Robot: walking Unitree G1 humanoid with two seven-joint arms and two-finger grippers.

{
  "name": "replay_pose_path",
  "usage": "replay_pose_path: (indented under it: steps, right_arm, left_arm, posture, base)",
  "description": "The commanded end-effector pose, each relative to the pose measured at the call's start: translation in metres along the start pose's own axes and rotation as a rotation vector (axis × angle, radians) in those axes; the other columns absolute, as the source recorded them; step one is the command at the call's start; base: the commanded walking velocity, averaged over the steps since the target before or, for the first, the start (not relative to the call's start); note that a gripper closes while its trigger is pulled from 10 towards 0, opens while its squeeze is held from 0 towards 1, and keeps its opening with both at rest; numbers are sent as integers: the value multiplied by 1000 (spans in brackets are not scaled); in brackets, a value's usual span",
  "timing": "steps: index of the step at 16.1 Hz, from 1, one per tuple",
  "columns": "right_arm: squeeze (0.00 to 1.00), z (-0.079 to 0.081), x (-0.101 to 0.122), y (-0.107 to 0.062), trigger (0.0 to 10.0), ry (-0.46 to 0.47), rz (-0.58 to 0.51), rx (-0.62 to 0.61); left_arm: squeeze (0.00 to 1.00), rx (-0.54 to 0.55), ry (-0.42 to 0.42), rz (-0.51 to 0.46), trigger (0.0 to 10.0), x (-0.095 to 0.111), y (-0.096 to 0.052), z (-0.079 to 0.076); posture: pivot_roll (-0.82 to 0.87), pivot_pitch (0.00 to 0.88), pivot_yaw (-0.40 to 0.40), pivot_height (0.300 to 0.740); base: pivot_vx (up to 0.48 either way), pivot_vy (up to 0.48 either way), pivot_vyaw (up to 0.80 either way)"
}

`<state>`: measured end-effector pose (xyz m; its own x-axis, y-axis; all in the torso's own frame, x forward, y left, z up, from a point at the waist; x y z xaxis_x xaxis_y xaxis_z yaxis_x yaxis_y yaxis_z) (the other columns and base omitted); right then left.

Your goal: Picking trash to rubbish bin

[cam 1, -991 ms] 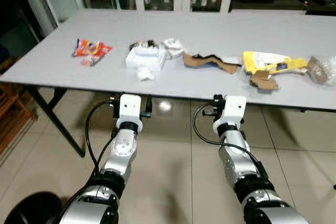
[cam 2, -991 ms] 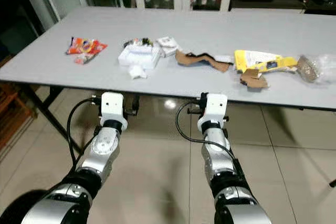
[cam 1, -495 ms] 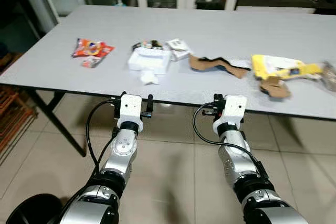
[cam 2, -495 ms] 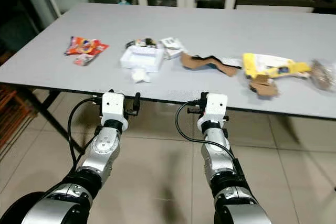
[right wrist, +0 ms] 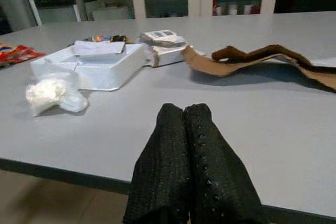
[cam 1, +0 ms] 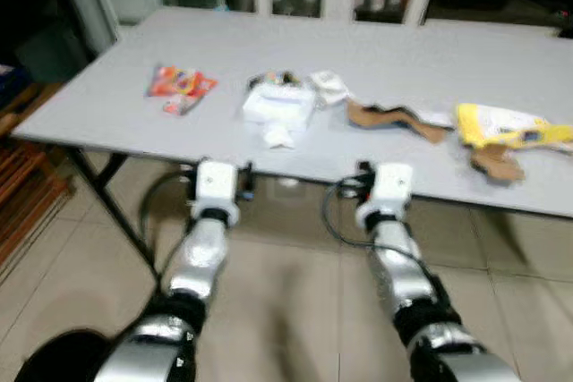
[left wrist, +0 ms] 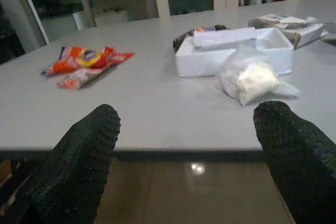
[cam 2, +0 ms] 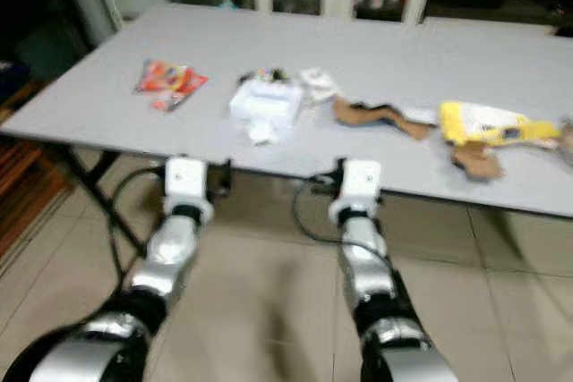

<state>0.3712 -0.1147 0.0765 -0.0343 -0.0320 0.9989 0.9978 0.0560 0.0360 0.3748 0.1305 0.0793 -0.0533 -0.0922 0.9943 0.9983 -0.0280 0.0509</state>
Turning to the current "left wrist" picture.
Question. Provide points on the crumpled white paper package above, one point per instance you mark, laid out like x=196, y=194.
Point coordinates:
x=288, y=27

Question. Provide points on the black patterned wrapper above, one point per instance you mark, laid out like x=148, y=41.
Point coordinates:
x=199, y=33

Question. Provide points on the clear plastic bag with tissue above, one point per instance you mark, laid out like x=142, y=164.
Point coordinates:
x=256, y=79

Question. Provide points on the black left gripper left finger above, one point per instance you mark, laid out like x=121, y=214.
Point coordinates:
x=76, y=161

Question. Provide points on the orange snack wrapper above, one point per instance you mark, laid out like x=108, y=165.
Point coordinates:
x=88, y=62

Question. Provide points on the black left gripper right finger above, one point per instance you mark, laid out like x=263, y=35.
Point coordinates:
x=296, y=155

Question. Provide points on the white open cardboard box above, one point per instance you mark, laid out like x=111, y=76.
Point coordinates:
x=231, y=51

